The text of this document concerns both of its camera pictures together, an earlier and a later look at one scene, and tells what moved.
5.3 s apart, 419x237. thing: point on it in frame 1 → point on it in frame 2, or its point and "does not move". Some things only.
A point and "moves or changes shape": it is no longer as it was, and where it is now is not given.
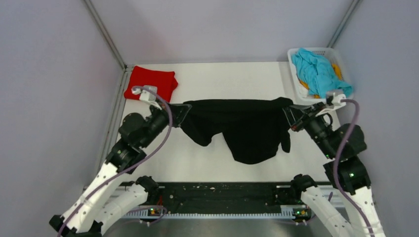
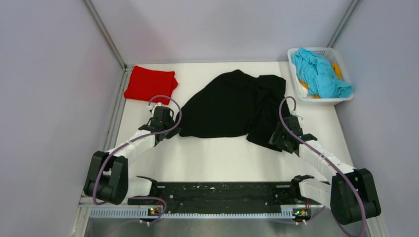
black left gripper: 179,111 → 168,136
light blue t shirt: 319,72 does not move
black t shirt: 254,130 moves or changes shape
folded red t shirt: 165,81 does not move
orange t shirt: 338,72 does not move
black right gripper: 297,116 → 276,138
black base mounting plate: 253,196 does not move
